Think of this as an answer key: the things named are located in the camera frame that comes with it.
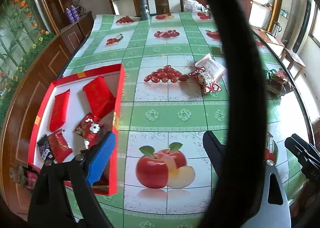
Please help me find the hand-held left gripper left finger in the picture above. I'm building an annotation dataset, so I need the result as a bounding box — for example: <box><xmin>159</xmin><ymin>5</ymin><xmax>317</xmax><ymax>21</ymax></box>
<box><xmin>27</xmin><ymin>130</ymin><xmax>116</xmax><ymax>228</ymax></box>

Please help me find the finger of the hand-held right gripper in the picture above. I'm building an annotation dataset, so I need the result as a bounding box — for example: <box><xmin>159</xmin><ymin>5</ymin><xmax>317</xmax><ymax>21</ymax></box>
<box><xmin>285</xmin><ymin>137</ymin><xmax>317</xmax><ymax>166</ymax></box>
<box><xmin>291</xmin><ymin>133</ymin><xmax>320</xmax><ymax>158</ymax></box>

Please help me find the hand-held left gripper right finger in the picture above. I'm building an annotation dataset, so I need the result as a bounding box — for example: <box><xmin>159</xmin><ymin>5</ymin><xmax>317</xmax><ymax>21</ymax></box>
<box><xmin>202</xmin><ymin>130</ymin><xmax>292</xmax><ymax>228</ymax></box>

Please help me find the red floral snack packet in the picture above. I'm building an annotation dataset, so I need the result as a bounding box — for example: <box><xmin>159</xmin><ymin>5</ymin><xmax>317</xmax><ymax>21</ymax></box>
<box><xmin>74</xmin><ymin>112</ymin><xmax>103</xmax><ymax>149</ymax></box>

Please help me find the dark red snack packet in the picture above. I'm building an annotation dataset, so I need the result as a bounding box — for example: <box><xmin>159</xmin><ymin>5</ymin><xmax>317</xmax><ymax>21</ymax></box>
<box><xmin>47</xmin><ymin>129</ymin><xmax>73</xmax><ymax>164</ymax></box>

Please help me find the black snack packet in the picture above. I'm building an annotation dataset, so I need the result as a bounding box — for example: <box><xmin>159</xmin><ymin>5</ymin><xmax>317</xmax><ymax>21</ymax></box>
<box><xmin>37</xmin><ymin>134</ymin><xmax>55</xmax><ymax>161</ymax></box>

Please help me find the large red snack packet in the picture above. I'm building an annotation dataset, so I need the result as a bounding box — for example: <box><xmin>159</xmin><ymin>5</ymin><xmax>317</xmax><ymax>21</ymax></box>
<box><xmin>82</xmin><ymin>75</ymin><xmax>117</xmax><ymax>120</ymax></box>

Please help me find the long red snack packet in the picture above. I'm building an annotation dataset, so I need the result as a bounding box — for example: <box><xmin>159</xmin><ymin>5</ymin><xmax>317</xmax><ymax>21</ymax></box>
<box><xmin>49</xmin><ymin>89</ymin><xmax>71</xmax><ymax>132</ymax></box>

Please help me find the red white patterned snack packet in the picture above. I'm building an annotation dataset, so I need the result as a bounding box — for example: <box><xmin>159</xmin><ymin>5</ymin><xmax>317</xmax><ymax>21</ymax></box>
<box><xmin>188</xmin><ymin>67</ymin><xmax>222</xmax><ymax>94</ymax></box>

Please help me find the red gift box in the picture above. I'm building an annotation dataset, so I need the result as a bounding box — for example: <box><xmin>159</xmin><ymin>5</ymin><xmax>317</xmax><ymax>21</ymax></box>
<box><xmin>27</xmin><ymin>64</ymin><xmax>125</xmax><ymax>196</ymax></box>

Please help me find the white pink snack packet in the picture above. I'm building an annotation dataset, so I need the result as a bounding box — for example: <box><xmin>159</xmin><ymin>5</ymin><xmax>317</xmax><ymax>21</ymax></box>
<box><xmin>195</xmin><ymin>53</ymin><xmax>227</xmax><ymax>82</ymax></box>

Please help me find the green fruit-print tablecloth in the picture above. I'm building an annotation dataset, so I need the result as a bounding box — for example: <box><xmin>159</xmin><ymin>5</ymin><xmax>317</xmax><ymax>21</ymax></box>
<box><xmin>60</xmin><ymin>12</ymin><xmax>315</xmax><ymax>228</ymax></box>

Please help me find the red green packet pile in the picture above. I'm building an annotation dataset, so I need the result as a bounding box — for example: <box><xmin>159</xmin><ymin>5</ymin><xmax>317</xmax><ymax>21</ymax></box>
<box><xmin>265</xmin><ymin>68</ymin><xmax>295</xmax><ymax>96</ymax></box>

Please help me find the wooden stool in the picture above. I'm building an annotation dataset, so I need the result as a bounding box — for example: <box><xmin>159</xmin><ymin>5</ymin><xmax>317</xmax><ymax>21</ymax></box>
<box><xmin>280</xmin><ymin>48</ymin><xmax>307</xmax><ymax>81</ymax></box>

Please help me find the brown wooden panel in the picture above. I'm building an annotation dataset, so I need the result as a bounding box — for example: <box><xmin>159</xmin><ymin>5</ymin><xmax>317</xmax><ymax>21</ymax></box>
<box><xmin>0</xmin><ymin>34</ymin><xmax>70</xmax><ymax>221</ymax></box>

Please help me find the wooden television stand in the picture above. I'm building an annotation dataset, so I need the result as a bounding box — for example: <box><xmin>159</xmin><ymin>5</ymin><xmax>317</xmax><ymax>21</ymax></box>
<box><xmin>251</xmin><ymin>25</ymin><xmax>285</xmax><ymax>55</ymax></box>

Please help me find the window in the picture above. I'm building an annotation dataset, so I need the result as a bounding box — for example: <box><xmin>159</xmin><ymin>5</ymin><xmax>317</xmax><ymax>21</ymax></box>
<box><xmin>309</xmin><ymin>5</ymin><xmax>320</xmax><ymax>48</ymax></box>

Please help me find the silver kettle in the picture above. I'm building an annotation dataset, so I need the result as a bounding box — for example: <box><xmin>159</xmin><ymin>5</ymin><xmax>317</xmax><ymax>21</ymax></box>
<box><xmin>271</xmin><ymin>21</ymin><xmax>282</xmax><ymax>38</ymax></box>

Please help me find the black pipe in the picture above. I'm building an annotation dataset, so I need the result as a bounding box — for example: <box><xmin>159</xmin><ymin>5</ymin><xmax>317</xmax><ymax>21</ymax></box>
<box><xmin>292</xmin><ymin>0</ymin><xmax>312</xmax><ymax>53</ymax></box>

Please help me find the brown wooden cabinet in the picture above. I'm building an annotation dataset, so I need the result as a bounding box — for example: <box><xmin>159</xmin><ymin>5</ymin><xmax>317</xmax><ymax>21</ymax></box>
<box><xmin>60</xmin><ymin>11</ymin><xmax>95</xmax><ymax>53</ymax></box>

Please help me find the white plastic bag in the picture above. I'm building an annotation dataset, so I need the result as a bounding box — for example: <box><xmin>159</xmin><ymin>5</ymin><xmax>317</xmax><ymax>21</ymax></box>
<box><xmin>184</xmin><ymin>0</ymin><xmax>207</xmax><ymax>13</ymax></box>

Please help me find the grey thermos flask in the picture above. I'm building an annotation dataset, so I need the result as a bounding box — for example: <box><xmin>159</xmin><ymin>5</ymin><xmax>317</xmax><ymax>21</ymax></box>
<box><xmin>137</xmin><ymin>0</ymin><xmax>151</xmax><ymax>20</ymax></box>

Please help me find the black strap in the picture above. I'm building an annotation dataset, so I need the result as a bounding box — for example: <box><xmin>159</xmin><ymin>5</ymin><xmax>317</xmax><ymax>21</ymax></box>
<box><xmin>192</xmin><ymin>0</ymin><xmax>267</xmax><ymax>228</ymax></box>

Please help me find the metal bracket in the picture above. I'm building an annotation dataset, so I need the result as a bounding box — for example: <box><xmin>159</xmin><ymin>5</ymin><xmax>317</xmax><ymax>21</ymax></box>
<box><xmin>10</xmin><ymin>165</ymin><xmax>27</xmax><ymax>185</ymax></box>

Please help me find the floral wall poster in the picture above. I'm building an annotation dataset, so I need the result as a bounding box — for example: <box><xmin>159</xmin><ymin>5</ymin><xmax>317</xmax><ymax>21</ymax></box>
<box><xmin>0</xmin><ymin>0</ymin><xmax>55</xmax><ymax>128</ymax></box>

